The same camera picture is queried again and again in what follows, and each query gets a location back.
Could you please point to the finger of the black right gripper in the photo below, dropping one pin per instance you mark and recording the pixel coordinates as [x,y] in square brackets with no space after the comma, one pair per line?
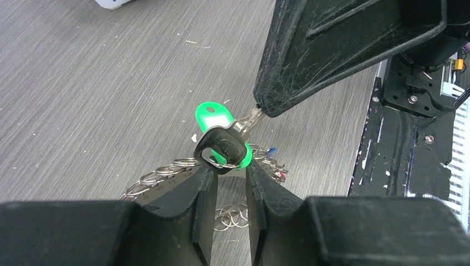
[314,43]

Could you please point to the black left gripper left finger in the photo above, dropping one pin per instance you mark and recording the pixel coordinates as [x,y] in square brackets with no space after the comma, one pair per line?
[174,229]

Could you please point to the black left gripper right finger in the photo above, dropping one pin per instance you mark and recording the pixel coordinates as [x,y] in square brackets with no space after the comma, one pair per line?
[287,230]

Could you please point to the round metal key organizer disc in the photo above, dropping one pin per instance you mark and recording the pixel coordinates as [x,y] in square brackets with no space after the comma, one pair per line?
[165,178]

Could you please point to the black head silver key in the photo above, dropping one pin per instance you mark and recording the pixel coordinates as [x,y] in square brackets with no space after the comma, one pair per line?
[227,141]

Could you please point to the green key tag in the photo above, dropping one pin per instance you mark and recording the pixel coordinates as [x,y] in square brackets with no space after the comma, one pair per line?
[220,128]

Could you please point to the blue key tag outer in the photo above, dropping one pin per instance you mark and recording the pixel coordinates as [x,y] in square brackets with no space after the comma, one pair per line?
[271,151]

